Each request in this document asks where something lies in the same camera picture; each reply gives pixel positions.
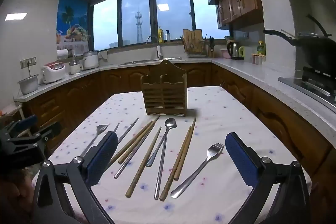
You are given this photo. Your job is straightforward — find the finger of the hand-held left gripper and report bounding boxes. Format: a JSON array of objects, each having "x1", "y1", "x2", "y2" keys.
[
  {"x1": 31, "y1": 122, "x2": 62, "y2": 146},
  {"x1": 5, "y1": 115, "x2": 38, "y2": 139}
]

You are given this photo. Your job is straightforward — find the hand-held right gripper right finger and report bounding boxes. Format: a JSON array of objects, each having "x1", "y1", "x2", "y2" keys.
[{"x1": 225, "y1": 132, "x2": 313, "y2": 224}]

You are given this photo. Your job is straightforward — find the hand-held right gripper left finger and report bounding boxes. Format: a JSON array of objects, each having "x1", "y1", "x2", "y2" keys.
[{"x1": 32, "y1": 132, "x2": 118, "y2": 224}]

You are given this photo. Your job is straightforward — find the metal chopstick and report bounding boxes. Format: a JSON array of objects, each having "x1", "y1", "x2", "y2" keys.
[
  {"x1": 154, "y1": 132, "x2": 168, "y2": 200},
  {"x1": 114, "y1": 130, "x2": 150, "y2": 179},
  {"x1": 117, "y1": 118, "x2": 139, "y2": 145}
]

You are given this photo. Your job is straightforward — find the metal fork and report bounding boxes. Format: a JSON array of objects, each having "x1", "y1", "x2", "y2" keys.
[
  {"x1": 79, "y1": 124, "x2": 109, "y2": 158},
  {"x1": 170, "y1": 143, "x2": 225, "y2": 199}
]

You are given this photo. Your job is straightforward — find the wooden chopstick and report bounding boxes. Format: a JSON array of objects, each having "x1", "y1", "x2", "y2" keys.
[
  {"x1": 108, "y1": 121, "x2": 153, "y2": 167},
  {"x1": 174, "y1": 117, "x2": 196, "y2": 181},
  {"x1": 159, "y1": 126, "x2": 192, "y2": 201},
  {"x1": 117, "y1": 115, "x2": 161, "y2": 165},
  {"x1": 125, "y1": 126, "x2": 162, "y2": 198}
]

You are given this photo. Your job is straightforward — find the metal spoon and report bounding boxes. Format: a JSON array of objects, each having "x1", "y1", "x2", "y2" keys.
[{"x1": 146, "y1": 118, "x2": 177, "y2": 167}]

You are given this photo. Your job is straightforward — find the wooden utensil holder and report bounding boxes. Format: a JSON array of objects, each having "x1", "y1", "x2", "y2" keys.
[{"x1": 141, "y1": 59, "x2": 188, "y2": 117}]

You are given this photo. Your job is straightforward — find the person's left hand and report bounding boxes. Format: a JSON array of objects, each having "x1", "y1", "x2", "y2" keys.
[{"x1": 0, "y1": 169, "x2": 34, "y2": 224}]

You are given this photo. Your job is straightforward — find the metal inner pot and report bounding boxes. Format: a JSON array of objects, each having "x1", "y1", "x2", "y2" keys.
[{"x1": 17, "y1": 76, "x2": 39, "y2": 95}]

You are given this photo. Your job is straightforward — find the white floral tablecloth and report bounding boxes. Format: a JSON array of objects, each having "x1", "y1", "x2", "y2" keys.
[{"x1": 39, "y1": 86, "x2": 313, "y2": 224}]

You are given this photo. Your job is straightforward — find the white and red rice cooker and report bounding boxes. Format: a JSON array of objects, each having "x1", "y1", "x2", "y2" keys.
[{"x1": 41, "y1": 62, "x2": 66, "y2": 84}]

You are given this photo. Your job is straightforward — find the small white blender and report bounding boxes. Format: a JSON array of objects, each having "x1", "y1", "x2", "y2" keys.
[{"x1": 69, "y1": 49, "x2": 81, "y2": 75}]

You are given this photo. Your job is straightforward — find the large white rice cooker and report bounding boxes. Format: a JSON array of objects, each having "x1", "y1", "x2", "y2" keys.
[{"x1": 83, "y1": 50, "x2": 100, "y2": 69}]

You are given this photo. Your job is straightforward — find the wooden base cabinets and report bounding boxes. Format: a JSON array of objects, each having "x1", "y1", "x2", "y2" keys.
[{"x1": 16, "y1": 63, "x2": 332, "y2": 177}]

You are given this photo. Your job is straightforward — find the grey stone countertop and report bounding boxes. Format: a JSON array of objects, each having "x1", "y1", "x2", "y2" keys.
[{"x1": 14, "y1": 56, "x2": 336, "y2": 140}]

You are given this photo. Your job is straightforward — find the gas stove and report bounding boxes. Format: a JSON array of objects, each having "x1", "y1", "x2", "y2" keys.
[{"x1": 278, "y1": 67, "x2": 336, "y2": 105}]

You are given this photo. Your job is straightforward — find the ceiling light panel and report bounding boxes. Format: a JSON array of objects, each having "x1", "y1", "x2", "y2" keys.
[{"x1": 5, "y1": 13, "x2": 28, "y2": 21}]

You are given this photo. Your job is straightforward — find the steel kitchen sink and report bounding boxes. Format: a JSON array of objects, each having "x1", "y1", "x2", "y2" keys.
[{"x1": 118, "y1": 57, "x2": 182, "y2": 65}]

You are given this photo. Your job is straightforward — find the steel electric kettle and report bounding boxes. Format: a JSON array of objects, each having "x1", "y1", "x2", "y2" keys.
[{"x1": 226, "y1": 40, "x2": 240, "y2": 60}]

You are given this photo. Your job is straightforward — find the black knife block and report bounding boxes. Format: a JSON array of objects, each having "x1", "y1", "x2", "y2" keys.
[{"x1": 208, "y1": 36, "x2": 215, "y2": 58}]

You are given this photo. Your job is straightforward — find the wooden knife block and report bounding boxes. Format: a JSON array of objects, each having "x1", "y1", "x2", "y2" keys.
[{"x1": 181, "y1": 36, "x2": 208, "y2": 58}]

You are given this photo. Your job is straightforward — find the chrome kitchen faucet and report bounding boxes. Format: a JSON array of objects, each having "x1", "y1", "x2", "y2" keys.
[{"x1": 146, "y1": 35, "x2": 164, "y2": 60}]

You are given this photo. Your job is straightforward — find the black wok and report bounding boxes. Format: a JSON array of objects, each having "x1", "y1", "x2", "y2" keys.
[{"x1": 263, "y1": 14, "x2": 336, "y2": 75}]

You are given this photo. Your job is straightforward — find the long cooking chopsticks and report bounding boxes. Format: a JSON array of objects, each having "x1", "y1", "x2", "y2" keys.
[{"x1": 280, "y1": 29, "x2": 296, "y2": 39}]

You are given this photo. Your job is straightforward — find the lattice tower outside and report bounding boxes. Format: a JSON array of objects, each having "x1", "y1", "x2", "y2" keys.
[{"x1": 134, "y1": 11, "x2": 143, "y2": 44}]

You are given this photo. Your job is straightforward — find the dark framed kitchen window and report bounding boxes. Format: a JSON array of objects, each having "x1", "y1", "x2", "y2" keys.
[{"x1": 89, "y1": 0, "x2": 230, "y2": 51}]

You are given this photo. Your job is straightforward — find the wall power outlet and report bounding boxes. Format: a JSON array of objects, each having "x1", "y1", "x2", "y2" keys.
[{"x1": 20, "y1": 56, "x2": 37, "y2": 67}]

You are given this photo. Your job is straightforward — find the fruit and palm wall poster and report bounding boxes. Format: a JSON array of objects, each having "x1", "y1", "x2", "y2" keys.
[{"x1": 56, "y1": 0, "x2": 89, "y2": 51}]

